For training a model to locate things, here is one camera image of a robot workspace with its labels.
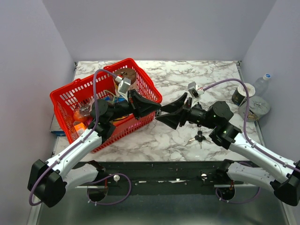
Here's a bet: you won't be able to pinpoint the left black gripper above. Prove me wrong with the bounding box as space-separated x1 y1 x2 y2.
107 90 162 122

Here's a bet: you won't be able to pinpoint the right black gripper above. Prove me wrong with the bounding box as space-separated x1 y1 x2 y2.
157 91 217 129

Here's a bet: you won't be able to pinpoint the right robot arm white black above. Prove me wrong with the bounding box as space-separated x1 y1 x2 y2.
156 93 300 206

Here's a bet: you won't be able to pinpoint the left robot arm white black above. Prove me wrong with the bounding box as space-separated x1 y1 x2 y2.
28 90 161 207

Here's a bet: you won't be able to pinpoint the black-headed key bunch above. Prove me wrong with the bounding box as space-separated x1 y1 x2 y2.
187 129 211 149

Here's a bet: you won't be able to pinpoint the brown-lid ice cream cup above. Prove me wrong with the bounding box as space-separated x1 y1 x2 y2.
114 68 137 85

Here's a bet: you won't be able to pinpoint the orange snack box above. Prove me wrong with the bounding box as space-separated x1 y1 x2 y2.
74 121 87 136

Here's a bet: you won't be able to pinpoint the orange fruit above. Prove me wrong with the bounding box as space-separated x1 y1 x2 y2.
73 110 88 123

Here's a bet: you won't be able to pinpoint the red plastic shopping basket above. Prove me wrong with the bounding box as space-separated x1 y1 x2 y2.
50 58 162 152

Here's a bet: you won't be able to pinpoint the grey-wrapped toilet paper roll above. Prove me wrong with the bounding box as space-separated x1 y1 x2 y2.
238 96 271 122

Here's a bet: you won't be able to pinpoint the clear plastic water bottle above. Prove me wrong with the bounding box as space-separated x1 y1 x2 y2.
253 74 271 97

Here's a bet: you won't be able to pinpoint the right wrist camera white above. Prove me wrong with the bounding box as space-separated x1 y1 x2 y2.
187 82 204 98

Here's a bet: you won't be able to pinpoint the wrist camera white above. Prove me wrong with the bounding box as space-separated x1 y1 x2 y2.
187 82 204 98
114 75 131 100

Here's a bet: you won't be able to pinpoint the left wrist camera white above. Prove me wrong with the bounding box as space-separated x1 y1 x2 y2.
114 75 131 100

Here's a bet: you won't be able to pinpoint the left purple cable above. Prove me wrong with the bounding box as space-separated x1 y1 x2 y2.
28 69 132 207

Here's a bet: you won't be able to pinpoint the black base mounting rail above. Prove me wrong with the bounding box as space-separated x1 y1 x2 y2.
96 161 233 196

